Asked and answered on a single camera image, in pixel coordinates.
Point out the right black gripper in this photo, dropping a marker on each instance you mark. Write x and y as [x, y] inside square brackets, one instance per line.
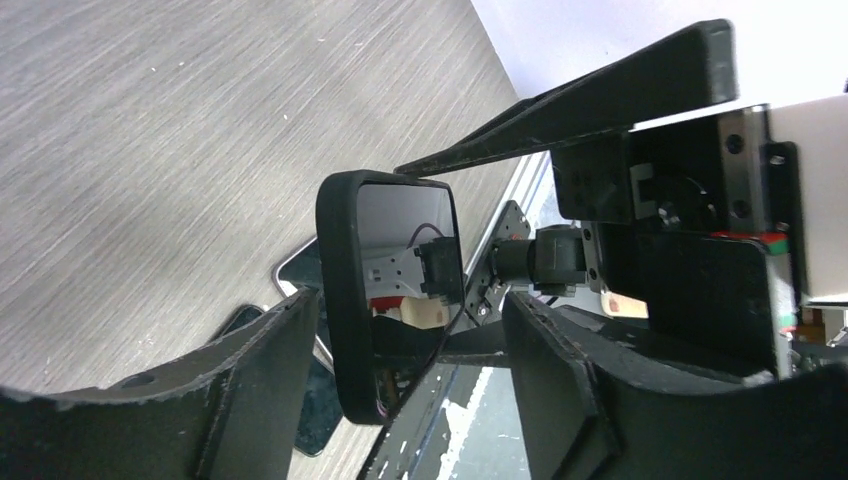
[678, 216]

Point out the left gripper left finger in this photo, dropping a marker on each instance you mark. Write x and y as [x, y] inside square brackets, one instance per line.
[228, 410]

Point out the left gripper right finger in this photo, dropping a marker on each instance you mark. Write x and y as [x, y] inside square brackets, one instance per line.
[594, 408]

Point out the black phone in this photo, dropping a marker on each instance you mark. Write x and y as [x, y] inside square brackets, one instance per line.
[302, 270]

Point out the black phone case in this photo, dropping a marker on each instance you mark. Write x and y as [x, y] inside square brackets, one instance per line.
[393, 280]

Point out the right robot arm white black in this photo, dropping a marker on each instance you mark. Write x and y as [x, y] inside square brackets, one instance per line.
[536, 262]

